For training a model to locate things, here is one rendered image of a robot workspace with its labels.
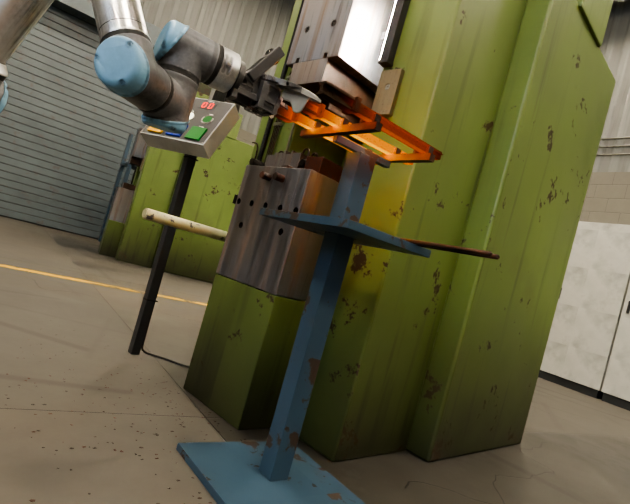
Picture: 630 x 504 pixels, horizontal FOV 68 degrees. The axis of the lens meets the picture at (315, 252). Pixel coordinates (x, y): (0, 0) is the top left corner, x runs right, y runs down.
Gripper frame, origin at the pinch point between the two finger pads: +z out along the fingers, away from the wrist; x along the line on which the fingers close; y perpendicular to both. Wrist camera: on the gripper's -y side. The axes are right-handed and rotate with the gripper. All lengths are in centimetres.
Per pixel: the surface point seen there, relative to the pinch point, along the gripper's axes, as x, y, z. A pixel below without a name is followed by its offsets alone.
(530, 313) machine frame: -15, 33, 157
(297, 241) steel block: -33, 32, 31
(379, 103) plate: -29, -24, 47
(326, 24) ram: -54, -52, 31
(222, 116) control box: -95, -13, 17
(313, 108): 0.3, 0.3, 2.6
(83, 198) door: -836, 33, 95
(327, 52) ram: -49, -40, 31
